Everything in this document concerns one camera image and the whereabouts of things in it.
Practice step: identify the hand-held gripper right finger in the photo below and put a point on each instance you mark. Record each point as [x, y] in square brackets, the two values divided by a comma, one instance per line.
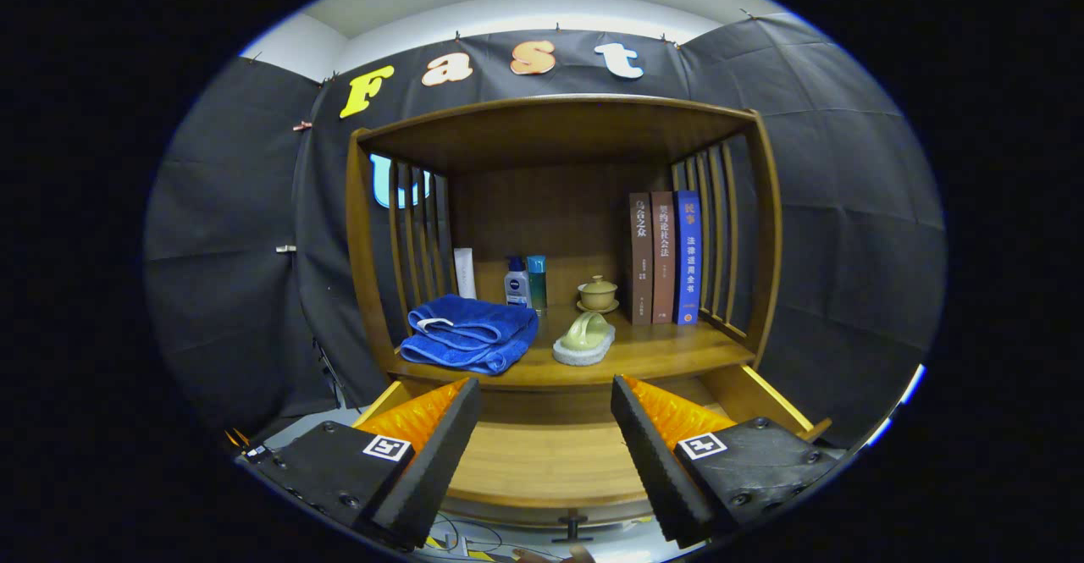
[652, 453]

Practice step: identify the reddish brown book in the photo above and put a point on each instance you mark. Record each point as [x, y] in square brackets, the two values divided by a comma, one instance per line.
[663, 258]

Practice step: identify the white bottle with blue cap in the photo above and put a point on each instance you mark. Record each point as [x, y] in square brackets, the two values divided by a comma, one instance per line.
[517, 290]

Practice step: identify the blue book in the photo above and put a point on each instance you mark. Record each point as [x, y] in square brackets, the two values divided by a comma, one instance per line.
[688, 258]

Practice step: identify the wooden drawer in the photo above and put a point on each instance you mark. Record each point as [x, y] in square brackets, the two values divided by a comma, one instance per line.
[542, 461]

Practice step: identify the beige lidded tea cup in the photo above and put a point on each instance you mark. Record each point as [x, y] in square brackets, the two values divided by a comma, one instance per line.
[598, 295]

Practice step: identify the black backdrop cloth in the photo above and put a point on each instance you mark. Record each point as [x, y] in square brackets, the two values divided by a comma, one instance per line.
[220, 250]

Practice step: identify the folded blue towel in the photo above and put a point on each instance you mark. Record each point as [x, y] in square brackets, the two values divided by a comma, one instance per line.
[466, 334]

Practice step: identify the wooden countertop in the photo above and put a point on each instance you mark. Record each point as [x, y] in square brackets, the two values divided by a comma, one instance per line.
[660, 347]

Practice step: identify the wooden cabinet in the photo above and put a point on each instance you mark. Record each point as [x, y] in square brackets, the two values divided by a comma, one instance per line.
[550, 207]

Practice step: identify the teal bottle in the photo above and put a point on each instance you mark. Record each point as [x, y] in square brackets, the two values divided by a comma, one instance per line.
[537, 284]

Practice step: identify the pale green scrub brush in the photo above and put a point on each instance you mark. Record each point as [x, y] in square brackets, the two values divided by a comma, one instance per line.
[584, 336]

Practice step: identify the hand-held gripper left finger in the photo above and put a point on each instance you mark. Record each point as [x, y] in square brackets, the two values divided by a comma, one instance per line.
[436, 461]

